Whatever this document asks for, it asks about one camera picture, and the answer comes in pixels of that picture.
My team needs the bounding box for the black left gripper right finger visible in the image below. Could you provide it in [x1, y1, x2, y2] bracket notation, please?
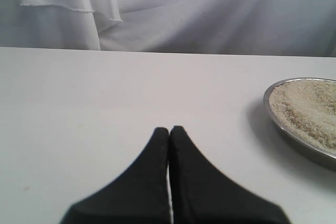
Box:
[169, 126, 290, 223]

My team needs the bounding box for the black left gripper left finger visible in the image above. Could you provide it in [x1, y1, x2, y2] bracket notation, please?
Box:
[61, 127, 171, 223]

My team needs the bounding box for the steel plate of rice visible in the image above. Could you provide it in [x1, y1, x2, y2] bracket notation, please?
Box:
[263, 78, 335, 170]

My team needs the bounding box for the white backdrop curtain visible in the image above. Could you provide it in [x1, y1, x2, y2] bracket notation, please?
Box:
[1, 0, 335, 57]

